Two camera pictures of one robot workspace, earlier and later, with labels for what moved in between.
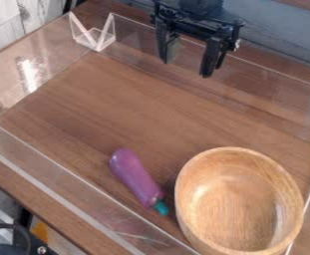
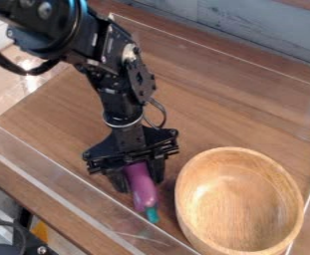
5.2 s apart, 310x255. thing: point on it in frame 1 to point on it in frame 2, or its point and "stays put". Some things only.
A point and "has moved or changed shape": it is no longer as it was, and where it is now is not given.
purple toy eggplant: x=140 y=179 has moved or changed shape
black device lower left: x=26 y=244 stays put
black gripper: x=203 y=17 to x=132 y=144
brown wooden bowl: x=238 y=204 stays put
